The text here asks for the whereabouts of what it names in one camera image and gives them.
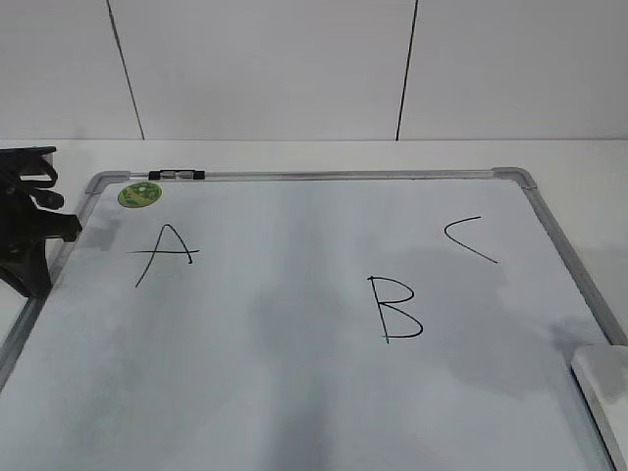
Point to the white whiteboard with grey frame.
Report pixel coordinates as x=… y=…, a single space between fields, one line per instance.
x=340 y=321

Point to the white whiteboard eraser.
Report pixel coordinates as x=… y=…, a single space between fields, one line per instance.
x=601 y=373

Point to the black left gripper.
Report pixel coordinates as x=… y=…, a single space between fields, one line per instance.
x=27 y=204

